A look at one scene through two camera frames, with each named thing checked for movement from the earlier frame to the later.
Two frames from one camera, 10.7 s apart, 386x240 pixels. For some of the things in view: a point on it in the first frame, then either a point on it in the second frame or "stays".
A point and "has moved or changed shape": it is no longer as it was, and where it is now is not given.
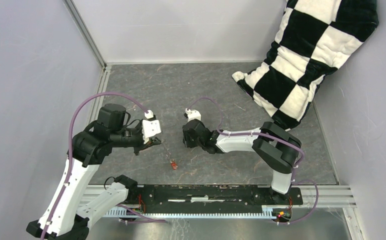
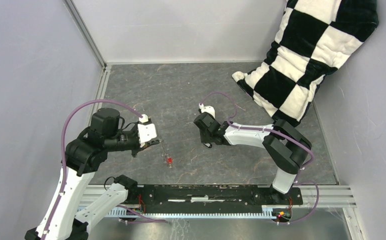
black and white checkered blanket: [314, 38] stays
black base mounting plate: [163, 198] stays
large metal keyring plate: [172, 162] has moved or changed shape
